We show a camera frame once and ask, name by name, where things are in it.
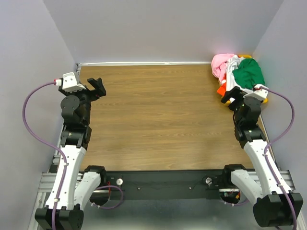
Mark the orange t-shirt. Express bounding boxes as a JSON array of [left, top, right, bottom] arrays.
[[217, 73, 226, 97]]

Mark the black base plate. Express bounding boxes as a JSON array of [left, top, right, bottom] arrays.
[[90, 169, 238, 205]]

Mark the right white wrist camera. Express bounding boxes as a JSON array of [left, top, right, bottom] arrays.
[[243, 84, 269, 103]]

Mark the white t-shirt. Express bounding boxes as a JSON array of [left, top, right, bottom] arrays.
[[225, 55, 252, 93]]

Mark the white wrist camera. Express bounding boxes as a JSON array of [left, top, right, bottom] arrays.
[[243, 84, 269, 103], [53, 72, 86, 92]]

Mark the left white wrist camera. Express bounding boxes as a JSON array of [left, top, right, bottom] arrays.
[[53, 72, 86, 92]]

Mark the green t-shirt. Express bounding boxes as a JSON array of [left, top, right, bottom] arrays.
[[233, 58, 265, 90]]

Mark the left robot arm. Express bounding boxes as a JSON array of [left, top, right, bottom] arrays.
[[35, 73, 106, 230]]

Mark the yellow plastic bin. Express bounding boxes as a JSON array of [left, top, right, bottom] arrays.
[[220, 54, 269, 106]]

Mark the pink t-shirt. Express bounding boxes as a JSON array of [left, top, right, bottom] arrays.
[[211, 53, 234, 81]]

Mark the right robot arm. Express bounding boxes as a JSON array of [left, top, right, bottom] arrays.
[[221, 84, 303, 229]]

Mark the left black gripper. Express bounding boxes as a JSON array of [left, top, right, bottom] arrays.
[[59, 77, 106, 125]]

